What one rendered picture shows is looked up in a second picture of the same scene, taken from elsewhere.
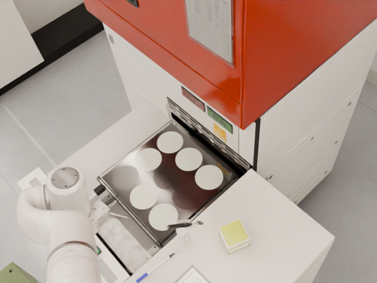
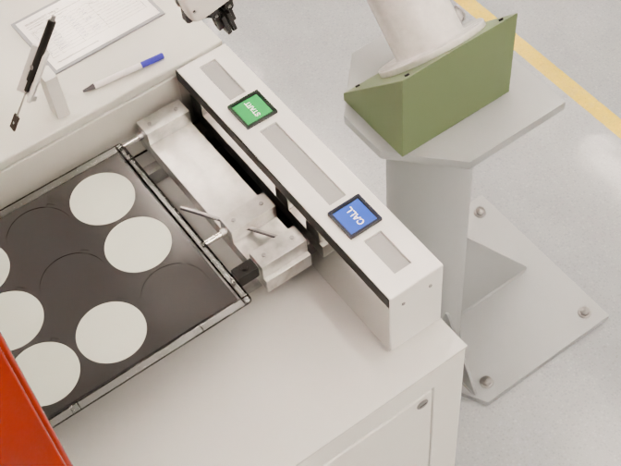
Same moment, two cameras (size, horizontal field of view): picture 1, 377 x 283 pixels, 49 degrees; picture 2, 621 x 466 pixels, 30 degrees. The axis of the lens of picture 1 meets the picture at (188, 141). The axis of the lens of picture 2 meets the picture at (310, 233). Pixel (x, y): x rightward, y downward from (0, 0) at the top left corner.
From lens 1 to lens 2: 177 cm
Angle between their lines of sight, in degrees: 70
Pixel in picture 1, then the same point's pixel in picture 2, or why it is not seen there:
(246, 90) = not seen: outside the picture
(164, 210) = (98, 209)
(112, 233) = (222, 187)
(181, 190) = (48, 249)
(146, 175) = (124, 290)
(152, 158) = (99, 334)
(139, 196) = (147, 244)
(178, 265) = (81, 75)
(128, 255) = (192, 147)
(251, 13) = not seen: outside the picture
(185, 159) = (16, 319)
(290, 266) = not seen: outside the picture
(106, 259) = (218, 96)
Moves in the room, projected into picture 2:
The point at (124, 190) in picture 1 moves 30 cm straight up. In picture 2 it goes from (181, 261) to (145, 127)
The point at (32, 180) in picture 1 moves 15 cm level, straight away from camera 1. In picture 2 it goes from (403, 268) to (476, 341)
